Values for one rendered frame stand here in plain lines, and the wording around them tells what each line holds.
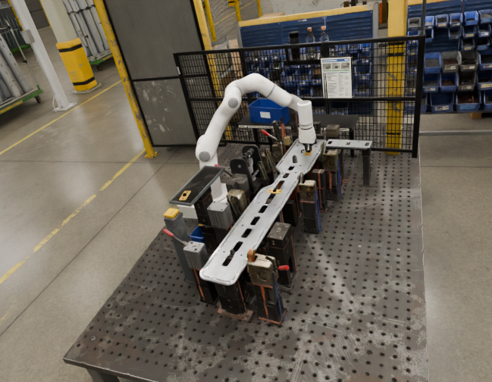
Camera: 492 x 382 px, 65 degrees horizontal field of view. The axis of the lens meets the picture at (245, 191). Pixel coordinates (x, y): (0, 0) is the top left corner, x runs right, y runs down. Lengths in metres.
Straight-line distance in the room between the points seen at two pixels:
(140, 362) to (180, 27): 3.46
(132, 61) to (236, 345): 3.82
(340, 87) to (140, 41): 2.65
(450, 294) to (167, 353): 1.92
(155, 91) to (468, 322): 3.94
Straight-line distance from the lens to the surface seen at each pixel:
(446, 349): 2.75
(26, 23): 8.79
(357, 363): 1.79
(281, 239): 1.83
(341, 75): 2.90
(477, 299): 3.05
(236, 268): 1.77
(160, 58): 4.78
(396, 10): 2.77
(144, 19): 4.74
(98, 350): 2.14
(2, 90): 9.98
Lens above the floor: 2.20
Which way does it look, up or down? 32 degrees down
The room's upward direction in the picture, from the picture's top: 12 degrees counter-clockwise
